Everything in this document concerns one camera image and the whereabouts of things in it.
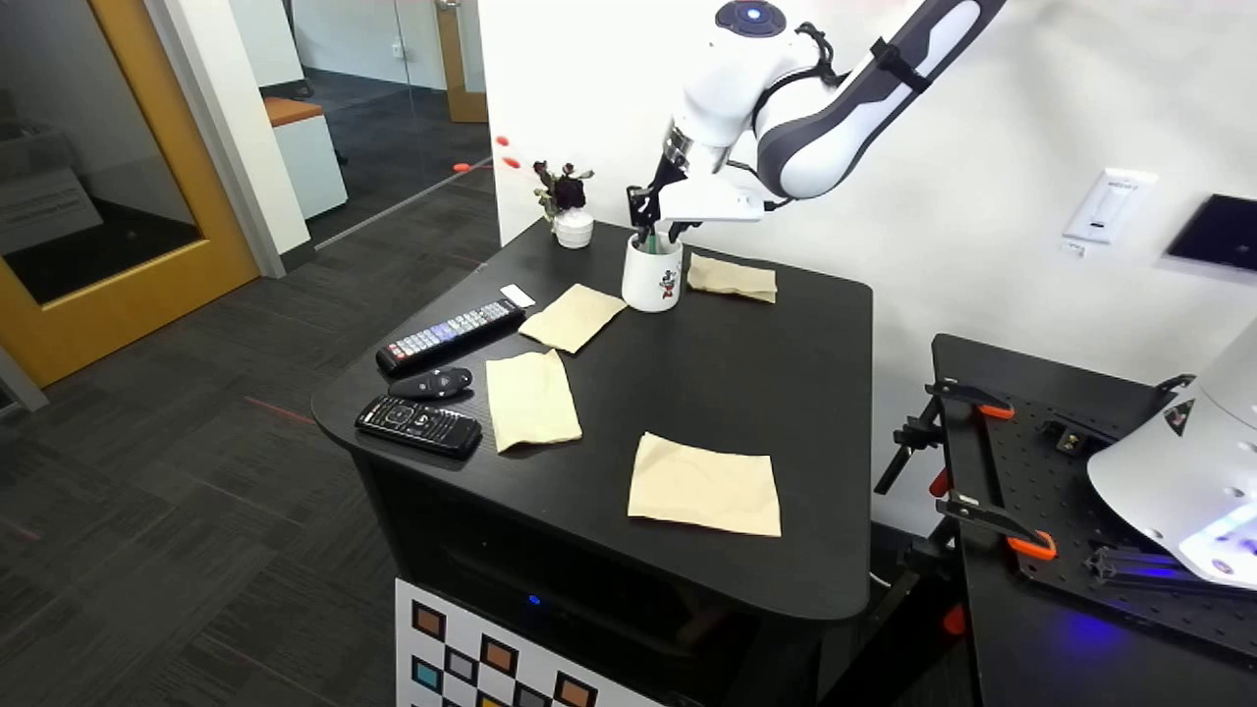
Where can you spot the beige napkin near table edge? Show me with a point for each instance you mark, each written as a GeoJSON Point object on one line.
{"type": "Point", "coordinates": [704, 490]}

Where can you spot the black perforated side table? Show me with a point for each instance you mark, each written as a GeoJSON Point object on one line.
{"type": "Point", "coordinates": [1033, 647]}

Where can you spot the small black oval remote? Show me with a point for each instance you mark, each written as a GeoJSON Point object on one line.
{"type": "Point", "coordinates": [432, 388]}

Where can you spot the black remote with buttons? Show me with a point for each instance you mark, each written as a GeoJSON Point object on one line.
{"type": "Point", "coordinates": [423, 426]}

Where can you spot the orange black clamp upper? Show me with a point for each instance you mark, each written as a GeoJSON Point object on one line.
{"type": "Point", "coordinates": [928, 426]}

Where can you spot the small white card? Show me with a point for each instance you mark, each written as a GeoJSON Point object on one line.
{"type": "Point", "coordinates": [517, 296]}

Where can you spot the white patterned mug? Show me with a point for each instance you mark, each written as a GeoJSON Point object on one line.
{"type": "Point", "coordinates": [651, 278]}

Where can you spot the beige napkin behind mug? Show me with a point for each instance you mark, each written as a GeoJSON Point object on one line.
{"type": "Point", "coordinates": [719, 278]}

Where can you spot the orange black clamp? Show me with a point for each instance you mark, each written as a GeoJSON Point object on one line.
{"type": "Point", "coordinates": [987, 522]}
{"type": "Point", "coordinates": [928, 426]}

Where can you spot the beige napkin near long remote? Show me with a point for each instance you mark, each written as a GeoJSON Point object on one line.
{"type": "Point", "coordinates": [570, 320]}

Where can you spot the colour checker calibration board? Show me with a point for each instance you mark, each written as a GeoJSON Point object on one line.
{"type": "Point", "coordinates": [454, 658]}

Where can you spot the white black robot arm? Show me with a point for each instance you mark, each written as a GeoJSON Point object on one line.
{"type": "Point", "coordinates": [766, 121]}

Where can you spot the orange black clamp lower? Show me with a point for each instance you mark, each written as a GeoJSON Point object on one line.
{"type": "Point", "coordinates": [987, 522]}

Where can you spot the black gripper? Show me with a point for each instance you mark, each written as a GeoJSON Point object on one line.
{"type": "Point", "coordinates": [645, 218]}

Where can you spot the white wall switch plate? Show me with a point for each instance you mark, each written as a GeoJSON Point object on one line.
{"type": "Point", "coordinates": [1110, 206]}

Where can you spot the beige napkin near remotes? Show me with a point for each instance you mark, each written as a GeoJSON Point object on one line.
{"type": "Point", "coordinates": [533, 402]}

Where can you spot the long black remote control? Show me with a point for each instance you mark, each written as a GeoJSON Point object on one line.
{"type": "Point", "coordinates": [448, 338]}

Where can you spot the white dome lamp device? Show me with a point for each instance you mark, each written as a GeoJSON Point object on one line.
{"type": "Point", "coordinates": [1188, 476]}

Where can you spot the white vase with flowers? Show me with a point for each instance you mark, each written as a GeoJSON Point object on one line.
{"type": "Point", "coordinates": [559, 196]}

